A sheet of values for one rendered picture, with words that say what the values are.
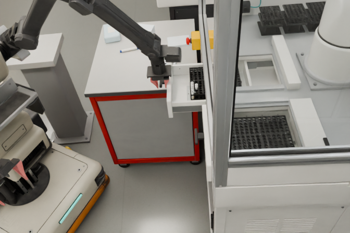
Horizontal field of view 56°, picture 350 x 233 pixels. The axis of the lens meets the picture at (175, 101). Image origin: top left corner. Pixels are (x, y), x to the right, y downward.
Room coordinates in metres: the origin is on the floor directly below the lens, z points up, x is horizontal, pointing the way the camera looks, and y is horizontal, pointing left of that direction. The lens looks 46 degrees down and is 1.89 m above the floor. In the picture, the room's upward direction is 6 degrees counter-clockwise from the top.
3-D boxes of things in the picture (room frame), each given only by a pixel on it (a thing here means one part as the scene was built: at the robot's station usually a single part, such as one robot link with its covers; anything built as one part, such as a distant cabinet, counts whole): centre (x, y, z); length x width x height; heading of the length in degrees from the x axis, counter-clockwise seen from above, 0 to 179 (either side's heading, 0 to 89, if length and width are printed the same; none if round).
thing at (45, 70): (1.65, 0.80, 0.38); 0.30 x 0.30 x 0.76; 88
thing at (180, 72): (1.06, -0.20, 0.86); 0.40 x 0.26 x 0.06; 85
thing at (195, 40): (1.39, -0.14, 0.88); 0.07 x 0.05 x 0.07; 175
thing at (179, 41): (1.55, -0.06, 0.77); 0.13 x 0.09 x 0.02; 91
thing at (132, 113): (1.50, 0.14, 0.38); 0.62 x 0.58 x 0.76; 175
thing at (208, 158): (0.75, -0.10, 0.87); 0.29 x 0.02 x 0.11; 175
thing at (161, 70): (1.05, 0.05, 1.02); 0.10 x 0.07 x 0.07; 85
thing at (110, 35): (1.69, 0.33, 0.78); 0.15 x 0.10 x 0.04; 6
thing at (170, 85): (1.08, 0.01, 0.87); 0.29 x 0.02 x 0.11; 175
